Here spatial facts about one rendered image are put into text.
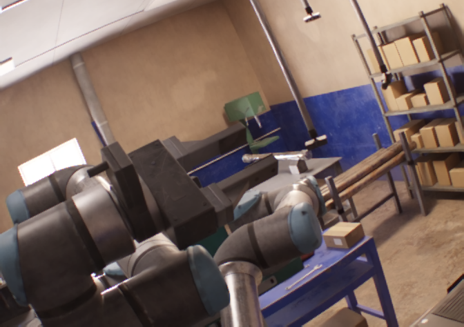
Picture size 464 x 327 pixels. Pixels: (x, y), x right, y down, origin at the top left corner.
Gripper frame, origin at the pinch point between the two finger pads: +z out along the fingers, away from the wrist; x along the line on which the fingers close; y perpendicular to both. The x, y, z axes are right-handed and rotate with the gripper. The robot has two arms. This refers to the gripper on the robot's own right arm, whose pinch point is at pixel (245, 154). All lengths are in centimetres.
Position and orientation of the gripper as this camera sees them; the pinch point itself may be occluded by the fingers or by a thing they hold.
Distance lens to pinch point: 62.4
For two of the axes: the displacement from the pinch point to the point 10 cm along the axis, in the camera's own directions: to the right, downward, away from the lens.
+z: 8.4, -4.2, 3.4
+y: 0.6, 7.0, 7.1
